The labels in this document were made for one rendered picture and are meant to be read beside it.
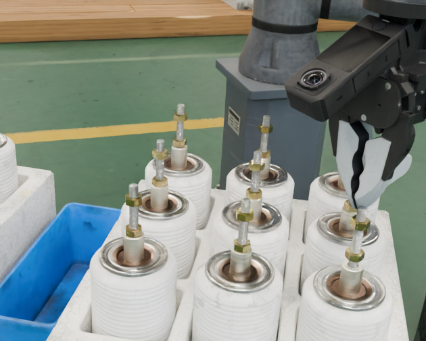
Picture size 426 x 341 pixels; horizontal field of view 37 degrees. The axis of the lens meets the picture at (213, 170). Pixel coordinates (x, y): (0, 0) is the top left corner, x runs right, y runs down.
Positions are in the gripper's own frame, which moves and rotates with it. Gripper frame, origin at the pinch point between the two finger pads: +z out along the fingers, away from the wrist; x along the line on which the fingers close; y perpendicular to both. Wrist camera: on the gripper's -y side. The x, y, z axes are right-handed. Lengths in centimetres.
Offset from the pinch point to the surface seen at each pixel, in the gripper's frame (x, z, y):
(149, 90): 119, 35, 53
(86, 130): 102, 35, 23
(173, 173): 29.8, 9.7, -1.1
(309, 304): 0.0, 10.9, -4.6
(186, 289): 15.6, 17.2, -8.8
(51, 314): 41, 35, -16
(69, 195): 74, 35, 4
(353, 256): -1.6, 5.5, -0.9
